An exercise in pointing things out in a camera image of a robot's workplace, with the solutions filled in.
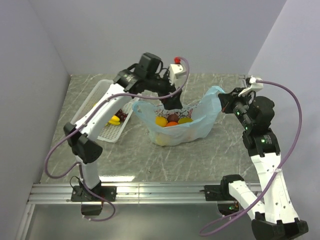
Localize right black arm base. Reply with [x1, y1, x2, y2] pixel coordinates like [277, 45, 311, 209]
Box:
[201, 184, 240, 216]

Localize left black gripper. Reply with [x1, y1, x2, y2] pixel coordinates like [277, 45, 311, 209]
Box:
[146, 69, 183, 110]

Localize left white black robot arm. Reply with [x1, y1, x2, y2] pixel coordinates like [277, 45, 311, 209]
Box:
[63, 52, 190, 201]

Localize dark brown fake fruit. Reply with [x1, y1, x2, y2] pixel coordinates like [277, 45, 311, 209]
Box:
[167, 113, 180, 123]

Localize light blue plastic bag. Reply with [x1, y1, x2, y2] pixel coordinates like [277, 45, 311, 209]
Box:
[132, 86, 225, 147]

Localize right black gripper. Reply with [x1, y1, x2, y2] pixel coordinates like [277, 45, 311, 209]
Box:
[218, 87, 254, 130]

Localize aluminium mounting rail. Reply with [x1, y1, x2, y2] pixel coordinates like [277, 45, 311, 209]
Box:
[27, 181, 220, 205]

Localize white plastic basket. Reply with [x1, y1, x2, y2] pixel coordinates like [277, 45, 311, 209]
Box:
[71, 79, 139, 143]

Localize yellow fake lemon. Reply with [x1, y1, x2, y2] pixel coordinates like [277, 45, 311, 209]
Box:
[155, 133, 171, 147]

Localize yellow fake starfruit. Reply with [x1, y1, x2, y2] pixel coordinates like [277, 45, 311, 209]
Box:
[177, 117, 193, 125]

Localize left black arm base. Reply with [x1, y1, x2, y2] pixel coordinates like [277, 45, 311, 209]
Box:
[69, 176, 117, 222]

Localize dark purple fake grapes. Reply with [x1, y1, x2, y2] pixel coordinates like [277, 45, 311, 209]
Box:
[116, 109, 128, 122]

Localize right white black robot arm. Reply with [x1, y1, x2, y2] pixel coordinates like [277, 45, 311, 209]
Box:
[218, 91, 309, 240]

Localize yellow banana bunch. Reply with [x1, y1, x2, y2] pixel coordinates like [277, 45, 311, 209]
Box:
[107, 115, 121, 126]

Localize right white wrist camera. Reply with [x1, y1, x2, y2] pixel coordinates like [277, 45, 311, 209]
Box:
[238, 75, 264, 97]

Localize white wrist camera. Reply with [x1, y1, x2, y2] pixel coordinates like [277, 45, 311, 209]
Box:
[238, 75, 264, 97]
[168, 56, 187, 85]

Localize orange fake orange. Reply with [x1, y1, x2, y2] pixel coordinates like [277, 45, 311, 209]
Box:
[165, 121, 178, 127]

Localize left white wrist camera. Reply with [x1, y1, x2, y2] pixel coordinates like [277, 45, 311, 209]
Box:
[168, 56, 187, 85]

